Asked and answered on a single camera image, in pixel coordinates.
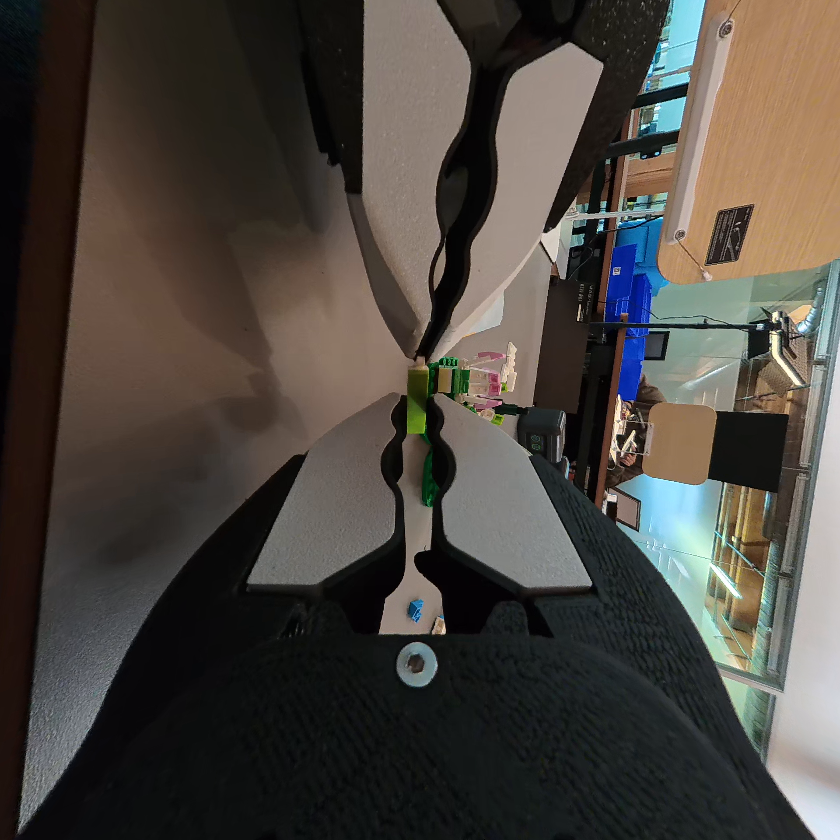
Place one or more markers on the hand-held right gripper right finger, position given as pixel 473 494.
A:
pixel 512 505

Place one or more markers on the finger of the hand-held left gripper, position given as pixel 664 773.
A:
pixel 544 131
pixel 400 131

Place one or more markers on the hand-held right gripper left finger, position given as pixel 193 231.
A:
pixel 328 505

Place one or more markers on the green lego garden model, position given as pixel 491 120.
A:
pixel 459 380

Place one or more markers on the lime green lego plate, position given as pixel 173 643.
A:
pixel 418 400

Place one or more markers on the blue lego piece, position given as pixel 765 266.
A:
pixel 415 608

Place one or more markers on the grey power station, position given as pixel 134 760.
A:
pixel 541 433

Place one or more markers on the blue storage bin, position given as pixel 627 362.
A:
pixel 630 374
pixel 633 295

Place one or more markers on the small wooden board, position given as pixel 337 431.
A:
pixel 679 443

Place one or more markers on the black panel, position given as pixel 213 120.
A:
pixel 751 453

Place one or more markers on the studio light on boom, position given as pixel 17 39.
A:
pixel 774 341

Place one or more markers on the picture frame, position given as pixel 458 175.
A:
pixel 625 510

